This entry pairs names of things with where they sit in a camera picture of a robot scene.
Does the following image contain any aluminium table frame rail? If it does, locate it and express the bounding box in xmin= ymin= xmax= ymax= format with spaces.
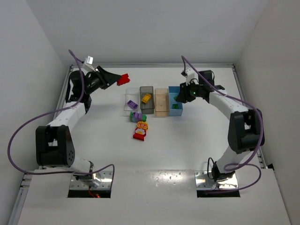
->
xmin=7 ymin=62 xmax=249 ymax=225

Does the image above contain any yellow lego brick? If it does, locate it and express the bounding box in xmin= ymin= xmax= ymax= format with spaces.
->
xmin=141 ymin=93 xmax=152 ymax=104

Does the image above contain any tan plastic container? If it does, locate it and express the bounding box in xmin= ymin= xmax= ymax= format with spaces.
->
xmin=154 ymin=88 xmax=170 ymax=117

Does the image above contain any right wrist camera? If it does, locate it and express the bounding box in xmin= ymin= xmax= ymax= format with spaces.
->
xmin=181 ymin=68 xmax=198 ymax=85

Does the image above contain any yellow butterfly lego piece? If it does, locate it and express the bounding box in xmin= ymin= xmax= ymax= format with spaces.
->
xmin=137 ymin=121 xmax=149 ymax=130

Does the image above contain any red lego brick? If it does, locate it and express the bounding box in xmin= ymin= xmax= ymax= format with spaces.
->
xmin=117 ymin=74 xmax=130 ymax=86

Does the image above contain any red flower lego piece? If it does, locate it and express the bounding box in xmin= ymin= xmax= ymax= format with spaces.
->
xmin=133 ymin=127 xmax=147 ymax=141

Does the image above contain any purple curved lego piece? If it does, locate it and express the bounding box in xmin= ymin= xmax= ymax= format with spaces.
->
xmin=133 ymin=112 xmax=142 ymax=122

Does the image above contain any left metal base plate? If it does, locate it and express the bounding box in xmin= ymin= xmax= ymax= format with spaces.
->
xmin=69 ymin=171 xmax=113 ymax=191

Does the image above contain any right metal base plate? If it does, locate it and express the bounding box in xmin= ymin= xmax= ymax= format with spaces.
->
xmin=195 ymin=170 xmax=239 ymax=191

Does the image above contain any purple lego brick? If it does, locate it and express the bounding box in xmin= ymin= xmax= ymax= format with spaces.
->
xmin=127 ymin=100 xmax=138 ymax=110

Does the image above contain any metal base plate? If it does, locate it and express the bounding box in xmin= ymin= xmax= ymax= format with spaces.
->
xmin=195 ymin=170 xmax=239 ymax=191
xmin=69 ymin=171 xmax=113 ymax=191

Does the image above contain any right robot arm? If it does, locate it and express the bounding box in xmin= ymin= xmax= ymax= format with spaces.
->
xmin=176 ymin=69 xmax=265 ymax=181

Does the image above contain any green lego plate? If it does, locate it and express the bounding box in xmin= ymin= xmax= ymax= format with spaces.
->
xmin=172 ymin=104 xmax=179 ymax=109

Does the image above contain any clear plastic container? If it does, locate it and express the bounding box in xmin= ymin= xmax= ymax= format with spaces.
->
xmin=124 ymin=88 xmax=140 ymax=112

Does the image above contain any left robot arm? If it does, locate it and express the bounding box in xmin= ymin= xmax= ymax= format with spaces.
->
xmin=36 ymin=66 xmax=129 ymax=177

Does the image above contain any smoke grey plastic container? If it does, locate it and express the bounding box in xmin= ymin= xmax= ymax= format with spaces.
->
xmin=140 ymin=86 xmax=155 ymax=114

